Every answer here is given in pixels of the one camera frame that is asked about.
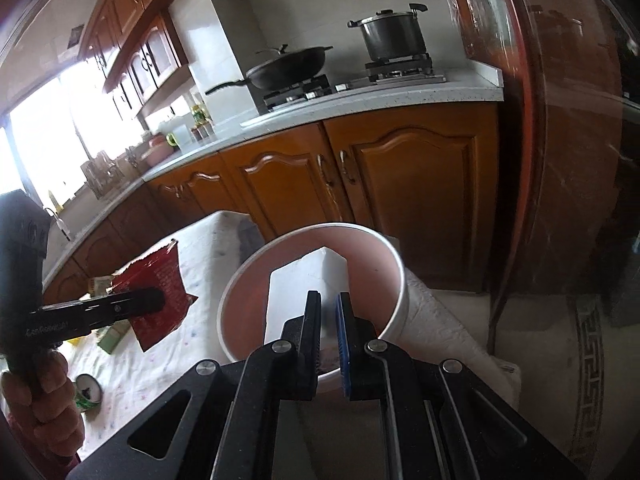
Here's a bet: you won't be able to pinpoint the green milk carton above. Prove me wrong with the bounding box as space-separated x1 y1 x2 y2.
96 320 131 356

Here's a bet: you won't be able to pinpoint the dark red snack bag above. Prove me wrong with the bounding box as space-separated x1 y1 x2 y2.
112 240 198 352

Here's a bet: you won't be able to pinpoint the green drink pouch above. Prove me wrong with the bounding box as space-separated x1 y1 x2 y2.
88 274 115 298

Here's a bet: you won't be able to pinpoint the kitchen faucet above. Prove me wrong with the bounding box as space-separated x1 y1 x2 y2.
44 207 74 242

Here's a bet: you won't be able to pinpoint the pink white trash bin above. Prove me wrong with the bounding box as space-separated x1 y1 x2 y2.
217 222 409 393

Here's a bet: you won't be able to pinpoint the person's left hand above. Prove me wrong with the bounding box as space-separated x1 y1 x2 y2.
1 351 85 458

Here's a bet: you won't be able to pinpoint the floral white tablecloth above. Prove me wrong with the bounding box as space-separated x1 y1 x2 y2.
65 211 521 457

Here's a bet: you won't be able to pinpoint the crushed green can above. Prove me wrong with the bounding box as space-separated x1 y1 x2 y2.
75 374 103 413

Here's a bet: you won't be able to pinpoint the dish rack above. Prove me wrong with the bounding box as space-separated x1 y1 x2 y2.
80 151 139 200

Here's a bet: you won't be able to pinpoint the pink basin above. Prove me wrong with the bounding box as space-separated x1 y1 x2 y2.
141 134 174 167

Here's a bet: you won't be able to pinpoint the seasoning bottles group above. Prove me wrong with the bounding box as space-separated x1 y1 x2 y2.
191 104 215 141

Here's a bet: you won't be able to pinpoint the glass display cabinet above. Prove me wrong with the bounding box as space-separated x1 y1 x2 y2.
447 0 639 299

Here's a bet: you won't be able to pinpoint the upper wooden cabinets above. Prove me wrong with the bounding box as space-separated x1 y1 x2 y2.
79 0 193 119

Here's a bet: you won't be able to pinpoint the black wok with lid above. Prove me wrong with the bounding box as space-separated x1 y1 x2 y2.
205 44 332 96

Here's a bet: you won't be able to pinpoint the gas stove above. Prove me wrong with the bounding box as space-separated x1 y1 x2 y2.
240 53 447 128

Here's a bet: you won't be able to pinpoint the black stock pot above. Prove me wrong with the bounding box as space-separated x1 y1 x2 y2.
347 3 428 62

